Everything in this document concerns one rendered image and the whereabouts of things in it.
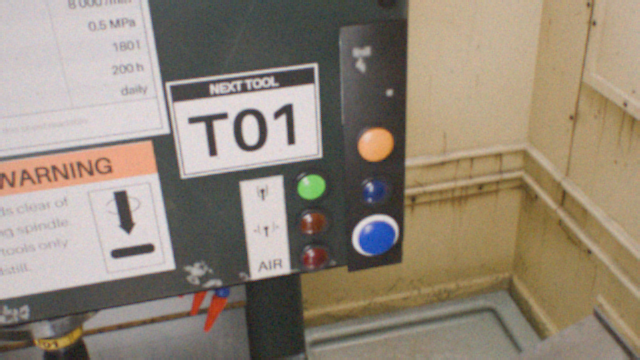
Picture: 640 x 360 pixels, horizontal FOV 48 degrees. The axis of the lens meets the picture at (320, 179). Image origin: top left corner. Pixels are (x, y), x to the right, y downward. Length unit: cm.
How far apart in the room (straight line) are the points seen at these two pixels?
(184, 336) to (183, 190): 95
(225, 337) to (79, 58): 105
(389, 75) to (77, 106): 20
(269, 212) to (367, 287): 147
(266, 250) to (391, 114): 14
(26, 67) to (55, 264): 15
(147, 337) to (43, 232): 93
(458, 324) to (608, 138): 75
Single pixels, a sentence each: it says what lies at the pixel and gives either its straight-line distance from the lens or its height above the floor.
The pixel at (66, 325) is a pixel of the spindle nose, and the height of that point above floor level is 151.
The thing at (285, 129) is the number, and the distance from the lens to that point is 49.
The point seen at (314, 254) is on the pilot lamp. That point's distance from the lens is 55.
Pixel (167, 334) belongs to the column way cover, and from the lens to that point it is 144.
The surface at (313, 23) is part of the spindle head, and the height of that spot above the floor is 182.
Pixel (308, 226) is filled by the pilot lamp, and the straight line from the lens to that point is 53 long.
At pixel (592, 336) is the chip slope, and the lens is 173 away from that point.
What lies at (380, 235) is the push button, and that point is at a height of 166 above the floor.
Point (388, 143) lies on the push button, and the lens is 51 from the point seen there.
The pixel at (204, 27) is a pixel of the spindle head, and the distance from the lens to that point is 46.
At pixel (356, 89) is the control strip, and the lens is 49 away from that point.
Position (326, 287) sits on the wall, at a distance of 194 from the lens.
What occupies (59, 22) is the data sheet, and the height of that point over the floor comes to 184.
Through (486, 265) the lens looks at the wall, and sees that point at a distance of 208.
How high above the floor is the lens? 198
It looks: 31 degrees down
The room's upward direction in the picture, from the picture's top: 3 degrees counter-clockwise
